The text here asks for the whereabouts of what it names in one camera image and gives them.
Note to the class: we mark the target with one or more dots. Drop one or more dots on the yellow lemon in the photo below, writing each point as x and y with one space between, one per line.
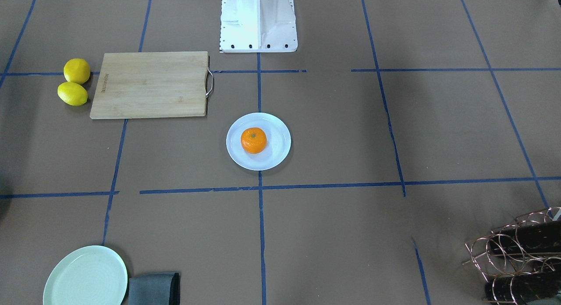
77 71
72 93

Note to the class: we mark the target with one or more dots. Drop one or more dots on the dark grey folded cloth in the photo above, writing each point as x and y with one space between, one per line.
155 289

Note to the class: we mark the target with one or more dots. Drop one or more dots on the wooden cutting board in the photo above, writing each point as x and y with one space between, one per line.
135 85

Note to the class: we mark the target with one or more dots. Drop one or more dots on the copper wire bottle rack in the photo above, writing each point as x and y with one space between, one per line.
520 262

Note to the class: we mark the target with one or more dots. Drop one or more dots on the white blue plate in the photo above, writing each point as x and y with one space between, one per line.
278 141

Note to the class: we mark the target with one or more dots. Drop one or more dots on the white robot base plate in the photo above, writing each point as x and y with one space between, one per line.
258 26

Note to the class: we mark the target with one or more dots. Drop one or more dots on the light green plate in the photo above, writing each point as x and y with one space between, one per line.
91 275

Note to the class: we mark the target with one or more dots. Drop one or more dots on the dark wine bottle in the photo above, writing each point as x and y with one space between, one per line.
533 240
529 289

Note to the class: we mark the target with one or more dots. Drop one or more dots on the orange fruit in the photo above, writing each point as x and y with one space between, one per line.
253 140

